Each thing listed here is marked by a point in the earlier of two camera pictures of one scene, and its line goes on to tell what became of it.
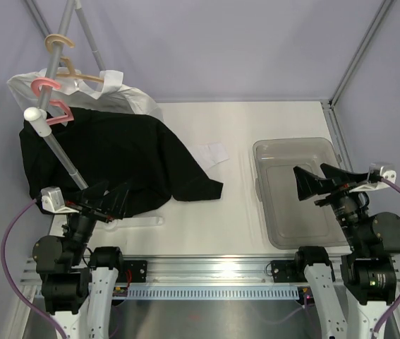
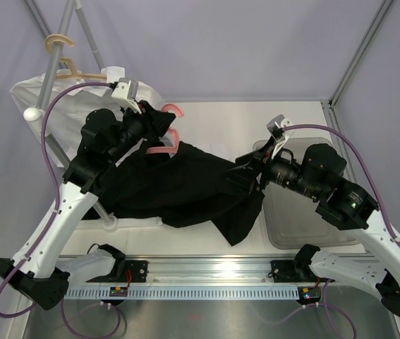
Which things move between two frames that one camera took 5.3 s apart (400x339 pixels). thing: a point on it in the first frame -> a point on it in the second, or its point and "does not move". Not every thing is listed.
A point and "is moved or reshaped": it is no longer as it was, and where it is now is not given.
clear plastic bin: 290,223 does not move
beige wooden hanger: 49,39 does not move
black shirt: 108,147 is moved or reshaped
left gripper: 116,207 -> 154,122
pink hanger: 35,85 -> 171,149
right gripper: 339,176 -> 254,163
